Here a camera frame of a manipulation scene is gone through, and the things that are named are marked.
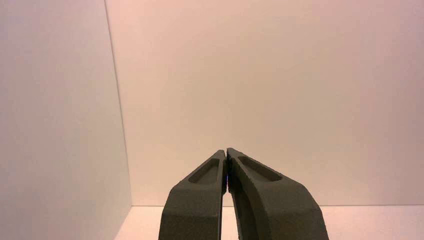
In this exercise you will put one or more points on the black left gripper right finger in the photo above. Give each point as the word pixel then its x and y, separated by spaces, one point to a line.
pixel 278 208

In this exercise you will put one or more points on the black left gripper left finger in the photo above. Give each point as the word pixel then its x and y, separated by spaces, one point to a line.
pixel 195 205

